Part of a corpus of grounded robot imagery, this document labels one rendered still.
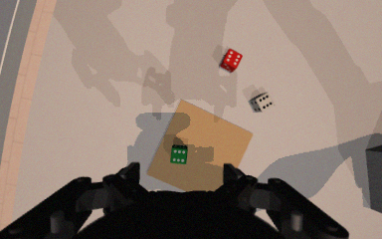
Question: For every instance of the green die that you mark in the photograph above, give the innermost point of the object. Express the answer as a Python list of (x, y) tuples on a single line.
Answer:
[(179, 154)]

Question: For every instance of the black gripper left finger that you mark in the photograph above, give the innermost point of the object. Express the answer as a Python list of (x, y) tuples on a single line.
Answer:
[(62, 214)]

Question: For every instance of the white die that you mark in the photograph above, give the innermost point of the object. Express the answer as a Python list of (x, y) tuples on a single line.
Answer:
[(262, 102)]

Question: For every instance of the red die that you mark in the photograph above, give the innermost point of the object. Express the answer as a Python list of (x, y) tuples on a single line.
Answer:
[(231, 61)]

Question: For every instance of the tan flat mat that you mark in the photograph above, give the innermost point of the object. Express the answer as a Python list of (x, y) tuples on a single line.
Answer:
[(211, 142)]

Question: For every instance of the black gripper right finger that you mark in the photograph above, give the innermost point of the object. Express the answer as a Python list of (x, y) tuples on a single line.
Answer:
[(298, 218)]

